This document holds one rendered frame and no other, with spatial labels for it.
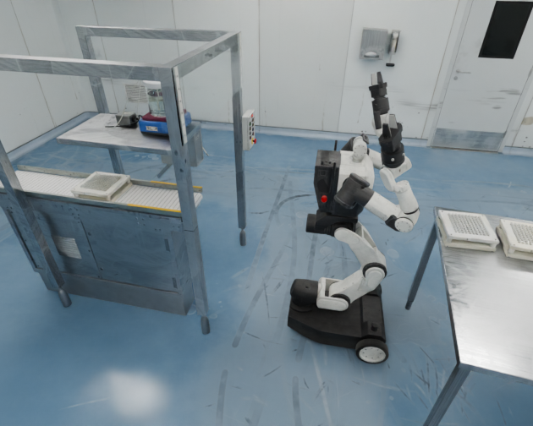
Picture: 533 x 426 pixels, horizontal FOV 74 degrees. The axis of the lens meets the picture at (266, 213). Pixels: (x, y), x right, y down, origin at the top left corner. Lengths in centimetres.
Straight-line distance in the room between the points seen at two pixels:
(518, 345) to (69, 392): 234
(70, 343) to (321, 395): 169
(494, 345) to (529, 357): 12
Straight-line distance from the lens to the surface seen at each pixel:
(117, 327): 282
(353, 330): 247
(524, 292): 202
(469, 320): 176
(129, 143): 188
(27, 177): 283
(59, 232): 272
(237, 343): 255
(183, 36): 263
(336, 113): 537
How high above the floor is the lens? 209
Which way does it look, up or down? 35 degrees down
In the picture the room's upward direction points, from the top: straight up
